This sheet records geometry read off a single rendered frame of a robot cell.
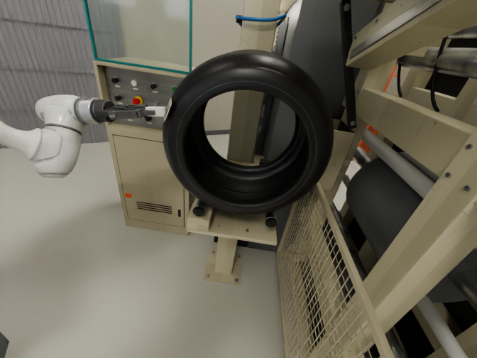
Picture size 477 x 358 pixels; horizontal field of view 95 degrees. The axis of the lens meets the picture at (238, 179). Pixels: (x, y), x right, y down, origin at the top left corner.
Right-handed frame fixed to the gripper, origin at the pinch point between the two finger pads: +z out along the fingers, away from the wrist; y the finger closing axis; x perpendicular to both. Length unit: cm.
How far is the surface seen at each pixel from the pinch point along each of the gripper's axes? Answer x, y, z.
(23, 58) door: -9, 173, -217
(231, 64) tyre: -14.7, -10.0, 27.1
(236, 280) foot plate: 125, 22, 23
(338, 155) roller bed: 24, 19, 71
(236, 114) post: 7.6, 26.3, 25.0
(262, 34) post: -22.3, 26.3, 35.4
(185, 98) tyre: -6.7, -11.3, 14.4
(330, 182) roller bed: 38, 19, 71
